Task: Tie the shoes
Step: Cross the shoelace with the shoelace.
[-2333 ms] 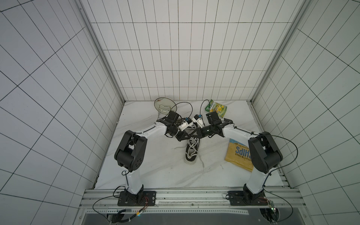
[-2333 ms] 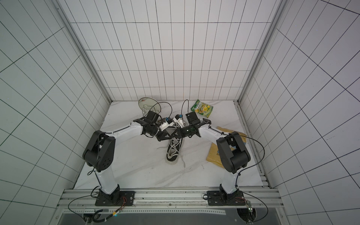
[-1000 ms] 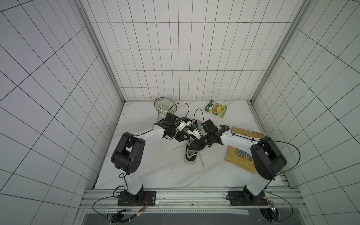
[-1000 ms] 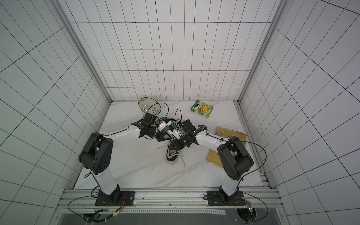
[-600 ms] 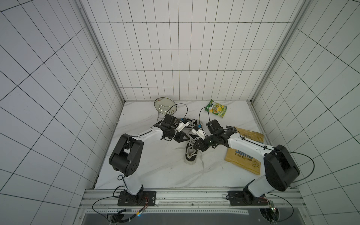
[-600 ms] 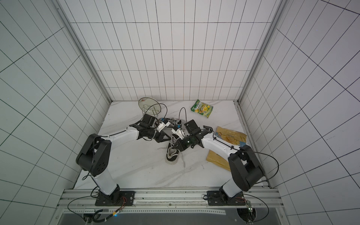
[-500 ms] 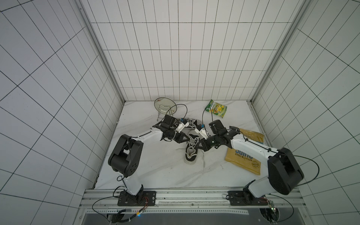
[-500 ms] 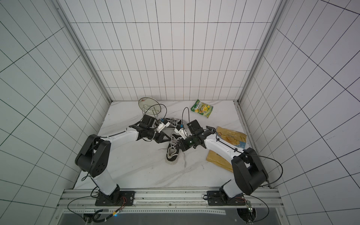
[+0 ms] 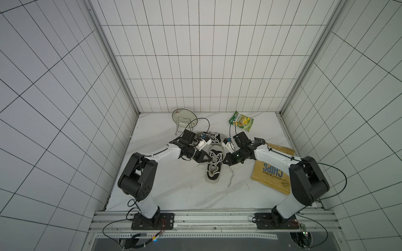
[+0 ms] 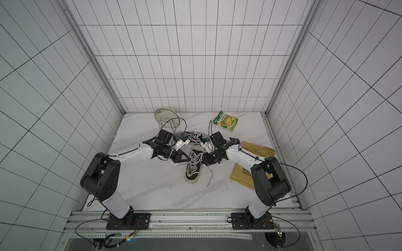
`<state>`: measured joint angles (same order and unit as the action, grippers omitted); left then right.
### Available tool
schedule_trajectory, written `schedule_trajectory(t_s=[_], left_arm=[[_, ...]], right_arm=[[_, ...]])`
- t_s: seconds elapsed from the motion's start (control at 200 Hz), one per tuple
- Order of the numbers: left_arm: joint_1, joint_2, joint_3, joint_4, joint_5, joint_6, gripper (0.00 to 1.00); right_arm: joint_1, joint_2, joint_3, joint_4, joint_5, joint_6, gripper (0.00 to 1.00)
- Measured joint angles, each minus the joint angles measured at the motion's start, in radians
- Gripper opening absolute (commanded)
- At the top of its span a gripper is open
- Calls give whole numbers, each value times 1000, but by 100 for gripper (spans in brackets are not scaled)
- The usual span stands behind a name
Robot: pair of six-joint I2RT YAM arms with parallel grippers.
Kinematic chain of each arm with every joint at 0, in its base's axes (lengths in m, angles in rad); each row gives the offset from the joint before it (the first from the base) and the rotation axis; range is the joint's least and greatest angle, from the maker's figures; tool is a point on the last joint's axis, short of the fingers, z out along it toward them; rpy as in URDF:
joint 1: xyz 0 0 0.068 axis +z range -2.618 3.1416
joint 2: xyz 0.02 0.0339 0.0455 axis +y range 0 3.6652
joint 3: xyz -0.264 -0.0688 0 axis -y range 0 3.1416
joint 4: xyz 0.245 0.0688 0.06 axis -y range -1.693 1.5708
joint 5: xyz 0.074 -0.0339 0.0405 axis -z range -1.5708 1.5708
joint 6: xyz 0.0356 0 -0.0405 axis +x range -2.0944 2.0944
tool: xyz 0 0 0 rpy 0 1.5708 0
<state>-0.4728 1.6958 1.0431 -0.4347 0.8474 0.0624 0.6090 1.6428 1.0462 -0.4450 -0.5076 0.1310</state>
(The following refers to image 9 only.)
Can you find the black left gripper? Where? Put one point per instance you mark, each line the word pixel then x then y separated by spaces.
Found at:
pixel 201 155

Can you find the green spring tea snack bag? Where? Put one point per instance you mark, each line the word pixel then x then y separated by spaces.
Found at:
pixel 241 121

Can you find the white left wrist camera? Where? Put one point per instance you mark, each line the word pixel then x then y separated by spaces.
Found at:
pixel 202 143

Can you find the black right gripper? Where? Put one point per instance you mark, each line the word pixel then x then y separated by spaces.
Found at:
pixel 234 157

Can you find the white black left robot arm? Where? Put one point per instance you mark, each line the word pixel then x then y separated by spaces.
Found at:
pixel 138 177

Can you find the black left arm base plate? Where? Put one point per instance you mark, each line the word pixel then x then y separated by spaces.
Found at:
pixel 158 222

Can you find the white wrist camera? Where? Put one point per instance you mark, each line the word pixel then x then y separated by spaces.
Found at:
pixel 202 143
pixel 227 143

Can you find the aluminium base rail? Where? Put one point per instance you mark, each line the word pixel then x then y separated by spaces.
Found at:
pixel 209 222

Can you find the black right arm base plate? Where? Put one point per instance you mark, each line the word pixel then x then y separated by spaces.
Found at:
pixel 270 221

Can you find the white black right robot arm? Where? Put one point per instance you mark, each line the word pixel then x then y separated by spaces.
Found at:
pixel 307 181

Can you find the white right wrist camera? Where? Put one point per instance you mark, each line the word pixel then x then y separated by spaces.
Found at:
pixel 227 143

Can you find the round mirror on wire stand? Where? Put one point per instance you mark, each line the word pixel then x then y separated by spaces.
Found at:
pixel 184 119

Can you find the black white sneaker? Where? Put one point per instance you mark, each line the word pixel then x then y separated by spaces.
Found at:
pixel 214 167
pixel 216 138

